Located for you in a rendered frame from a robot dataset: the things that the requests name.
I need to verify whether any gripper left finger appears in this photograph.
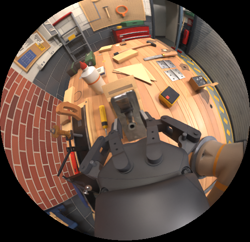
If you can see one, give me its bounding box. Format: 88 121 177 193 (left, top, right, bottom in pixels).
79 118 134 178

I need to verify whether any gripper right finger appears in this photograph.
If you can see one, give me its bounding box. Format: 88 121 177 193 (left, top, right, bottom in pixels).
139 110 202 166

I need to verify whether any dark plane body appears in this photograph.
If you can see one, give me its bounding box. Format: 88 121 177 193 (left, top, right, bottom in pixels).
70 103 93 151

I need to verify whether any grey metal lever cap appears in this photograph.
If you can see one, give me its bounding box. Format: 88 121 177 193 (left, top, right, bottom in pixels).
110 90 148 143

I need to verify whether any black lateral lever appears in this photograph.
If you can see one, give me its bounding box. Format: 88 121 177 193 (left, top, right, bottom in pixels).
57 137 76 177

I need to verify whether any brass thumbwheel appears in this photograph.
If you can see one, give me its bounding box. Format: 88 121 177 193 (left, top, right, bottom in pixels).
50 125 74 139

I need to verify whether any grey steel square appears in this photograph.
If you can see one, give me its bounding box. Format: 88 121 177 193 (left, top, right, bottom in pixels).
83 0 102 25

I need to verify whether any yellow black tape measure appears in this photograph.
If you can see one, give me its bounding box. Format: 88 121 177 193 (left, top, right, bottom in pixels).
158 86 180 109

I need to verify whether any yellow screwdriver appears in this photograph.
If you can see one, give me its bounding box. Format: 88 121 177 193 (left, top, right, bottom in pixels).
98 105 109 136

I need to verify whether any red bar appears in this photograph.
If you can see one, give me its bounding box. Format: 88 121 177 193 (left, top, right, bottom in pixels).
69 151 79 176

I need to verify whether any cardboard box of screws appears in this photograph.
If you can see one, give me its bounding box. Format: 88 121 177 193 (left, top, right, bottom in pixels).
188 75 219 91

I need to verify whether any silver hinge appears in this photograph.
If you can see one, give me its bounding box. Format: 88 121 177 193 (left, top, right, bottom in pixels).
163 68 186 82
156 59 177 70

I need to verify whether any tan triangular wood sheet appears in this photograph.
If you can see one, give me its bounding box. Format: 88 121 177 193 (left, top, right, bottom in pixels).
112 68 157 82

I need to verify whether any grey roller shutter door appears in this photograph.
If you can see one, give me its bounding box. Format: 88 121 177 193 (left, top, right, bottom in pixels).
187 14 250 145

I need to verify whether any pale triangular wood sheet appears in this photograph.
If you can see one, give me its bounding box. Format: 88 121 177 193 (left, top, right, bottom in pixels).
113 62 152 85

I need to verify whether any hand saw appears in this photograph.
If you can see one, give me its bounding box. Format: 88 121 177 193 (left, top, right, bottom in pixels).
143 48 178 62

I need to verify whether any white glue bottle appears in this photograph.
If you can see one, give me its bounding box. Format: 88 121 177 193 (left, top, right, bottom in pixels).
79 60 105 95

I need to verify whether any small white patterned box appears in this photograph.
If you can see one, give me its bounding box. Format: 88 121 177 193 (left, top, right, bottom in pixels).
96 66 107 77

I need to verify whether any blue crate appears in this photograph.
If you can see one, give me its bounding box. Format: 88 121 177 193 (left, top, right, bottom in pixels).
45 204 79 230

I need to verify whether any red fire extinguisher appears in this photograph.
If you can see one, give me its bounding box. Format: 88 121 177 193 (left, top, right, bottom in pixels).
181 28 190 45

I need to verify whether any large light wood block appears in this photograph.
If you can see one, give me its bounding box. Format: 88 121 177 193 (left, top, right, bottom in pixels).
112 49 138 64

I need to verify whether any dark green box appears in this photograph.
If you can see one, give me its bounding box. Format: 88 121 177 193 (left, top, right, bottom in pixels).
66 61 82 77

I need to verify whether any small light wood block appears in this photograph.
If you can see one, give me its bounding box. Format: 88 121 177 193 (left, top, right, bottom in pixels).
98 45 114 53

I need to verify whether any red tool chest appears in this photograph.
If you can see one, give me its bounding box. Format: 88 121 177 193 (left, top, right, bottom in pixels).
111 25 151 43

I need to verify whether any green toolbox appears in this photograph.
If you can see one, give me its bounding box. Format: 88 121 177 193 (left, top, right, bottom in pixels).
120 19 145 28

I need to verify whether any grey metal shelf unit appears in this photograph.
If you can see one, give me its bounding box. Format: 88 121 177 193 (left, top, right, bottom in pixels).
52 11 94 63

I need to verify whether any tan pegboard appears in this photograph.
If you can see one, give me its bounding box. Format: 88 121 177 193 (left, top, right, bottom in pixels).
79 0 146 32

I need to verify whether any cork notice board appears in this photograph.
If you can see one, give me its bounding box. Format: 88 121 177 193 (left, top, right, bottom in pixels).
13 29 52 73

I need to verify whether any brown wooden plane handle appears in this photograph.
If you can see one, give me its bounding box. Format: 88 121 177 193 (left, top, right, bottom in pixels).
56 101 83 122

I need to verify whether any wooden handled hammer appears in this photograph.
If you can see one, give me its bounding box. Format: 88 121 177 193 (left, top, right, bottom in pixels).
131 40 157 51

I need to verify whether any orange ring tool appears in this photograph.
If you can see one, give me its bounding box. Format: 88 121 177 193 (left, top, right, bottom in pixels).
115 5 129 18

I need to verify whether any white wall box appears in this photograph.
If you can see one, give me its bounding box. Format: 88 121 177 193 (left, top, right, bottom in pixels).
41 19 59 41

